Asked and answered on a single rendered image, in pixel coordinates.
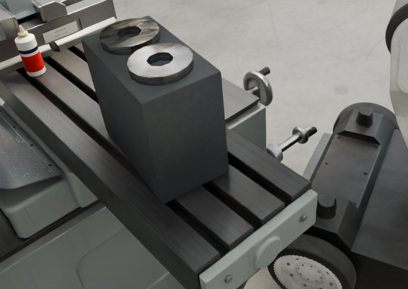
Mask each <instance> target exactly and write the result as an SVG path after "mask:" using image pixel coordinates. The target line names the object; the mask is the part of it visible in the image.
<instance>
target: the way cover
mask: <svg viewBox="0 0 408 289"><path fill-rule="evenodd" d="M4 114H5V115H4ZM0 123H1V124H0V188H1V189H18V188H22V187H24V186H27V185H31V184H34V183H37V182H40V181H43V180H46V179H50V178H52V177H56V176H58V175H61V174H64V172H63V171H62V169H61V168H60V167H59V166H58V165H57V164H56V163H55V162H54V161H53V160H52V159H51V158H50V157H49V156H48V155H47V154H46V153H45V152H44V151H43V150H42V149H41V147H40V146H39V145H38V144H37V143H36V142H35V141H34V140H33V139H32V138H31V137H30V135H29V134H28V133H27V132H26V131H25V130H24V129H23V128H22V127H21V126H20V125H19V124H18V123H17V122H16V121H15V120H14V119H13V118H12V117H11V116H10V115H9V113H8V112H7V111H6V110H5V109H4V108H3V107H2V106H1V105H0ZM16 126H17V127H16ZM17 130H18V131H17ZM10 137H12V138H10ZM18 141H19V142H18ZM22 142H23V143H22ZM29 148H30V149H29ZM31 148H32V149H31ZM2 150H3V151H2ZM4 152H5V153H4ZM2 153H3V154H2ZM6 155H7V156H6ZM17 156H18V157H17ZM29 157H30V158H29ZM39 158H41V159H39ZM25 161H26V162H25ZM10 162H12V163H10ZM51 162H52V163H51ZM36 164H37V165H36ZM14 166H15V168H14ZM5 168H6V169H5ZM38 168H39V169H38ZM48 170H49V171H52V172H49V171H48ZM26 173H27V174H26ZM28 173H29V174H28ZM37 174H38V175H37ZM13 176H14V177H13ZM24 176H25V177H24Z"/></svg>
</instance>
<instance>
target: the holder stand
mask: <svg viewBox="0 0 408 289"><path fill-rule="evenodd" d="M81 43H82V45H83V49H84V53H85V56H86V60H87V64H88V67H89V71H90V75H91V77H92V81H93V85H94V88H95V92H96V95H97V98H98V102H99V105H100V109H101V113H102V116H103V120H104V124H105V127H106V130H107V132H108V133H109V135H110V136H111V137H112V138H113V140H114V141H115V142H116V144H117V145H118V146H119V148H120V149H121V150H122V151H123V153H124V154H125V156H126V157H127V158H128V159H129V161H130V162H131V163H132V165H133V166H134V168H135V169H136V170H137V171H138V173H139V174H140V175H141V176H142V178H143V179H144V181H145V182H146V183H147V184H148V186H149V187H150V188H151V189H152V191H153V192H154V194H155V195H156V196H157V198H158V199H159V201H161V203H162V204H165V203H168V202H170V201H171V200H174V199H175V198H177V197H179V196H181V195H183V194H185V193H187V192H189V191H191V190H193V189H195V188H197V187H199V186H201V185H203V184H205V183H207V182H209V181H211V180H213V179H215V178H217V177H219V176H221V175H223V174H225V173H227V172H228V171H229V165H228V150H227V142H226V127H225V113H224V105H223V90H222V75H221V71H220V70H219V69H218V68H216V67H215V66H213V65H212V64H211V63H210V62H209V61H207V60H206V59H204V58H203V57H202V56H201V55H199V54H198V53H197V52H196V51H194V50H193V49H192V48H190V47H189V46H188V45H186V44H185V43H184V42H183V41H181V40H180V39H178V38H177V37H176V36H175V35H173V34H172V33H171V32H170V31H168V30H167V29H166V28H164V27H163V26H162V25H160V24H159V23H158V22H157V21H155V20H154V19H153V18H151V17H150V16H144V17H142V18H132V19H125V20H122V21H117V22H115V23H113V24H111V25H108V26H107V27H106V28H105V29H103V30H102V31H101V32H98V33H95V34H93V35H90V36H87V37H84V38H82V39H81Z"/></svg>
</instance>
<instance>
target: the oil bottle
mask: <svg viewBox="0 0 408 289"><path fill-rule="evenodd" d="M15 43H16V46H17V48H18V51H19V54H20V56H21V59H22V62H23V64H24V67H25V70H26V72H27V74H28V76H31V77H37V76H40V75H42V74H43V73H44V72H45V71H46V67H45V65H44V61H43V58H42V56H41V53H40V51H39V48H38V45H37V42H36V39H35V36H34V35H33V34H31V33H28V32H27V31H25V30H24V29H23V27H22V26H19V33H18V37H17V38H16V39H15Z"/></svg>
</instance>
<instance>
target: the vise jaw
mask: <svg viewBox="0 0 408 289"><path fill-rule="evenodd" d="M32 4H33V7H34V9H35V13H34V15H35V16H36V17H38V18H39V19H40V20H42V21H43V22H44V21H46V22H49V21H52V20H54V19H56V18H60V17H62V16H64V15H67V14H68V13H67V9H66V6H65V5H64V4H63V3H62V2H60V1H59V0H32Z"/></svg>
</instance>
